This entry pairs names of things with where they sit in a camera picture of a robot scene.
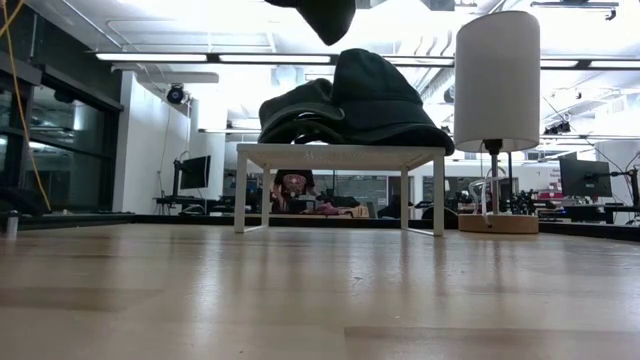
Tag person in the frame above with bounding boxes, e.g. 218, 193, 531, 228
271, 169, 321, 215

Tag white perforated metal shelf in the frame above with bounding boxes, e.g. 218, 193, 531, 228
233, 143, 447, 238

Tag pink object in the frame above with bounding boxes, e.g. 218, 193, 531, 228
313, 202, 347, 217

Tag small black computer monitor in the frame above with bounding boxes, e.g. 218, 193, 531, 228
178, 154, 213, 191

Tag long linear ceiling light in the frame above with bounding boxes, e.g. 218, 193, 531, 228
94, 52, 640, 70

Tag white shade wooden base lamp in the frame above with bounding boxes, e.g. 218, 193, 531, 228
453, 10, 542, 235

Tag dark blue cloth garment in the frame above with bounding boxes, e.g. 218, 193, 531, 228
0, 212, 640, 244

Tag large black computer monitor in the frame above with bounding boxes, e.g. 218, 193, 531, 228
558, 157, 614, 199

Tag clear lamp power cord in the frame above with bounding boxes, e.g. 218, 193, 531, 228
467, 174, 507, 227

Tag black ceiling dome camera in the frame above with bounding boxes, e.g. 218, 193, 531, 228
166, 83, 187, 106

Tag yellow cable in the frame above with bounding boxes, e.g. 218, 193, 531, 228
0, 0, 53, 212

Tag small grey post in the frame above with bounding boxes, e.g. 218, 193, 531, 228
4, 209, 21, 239

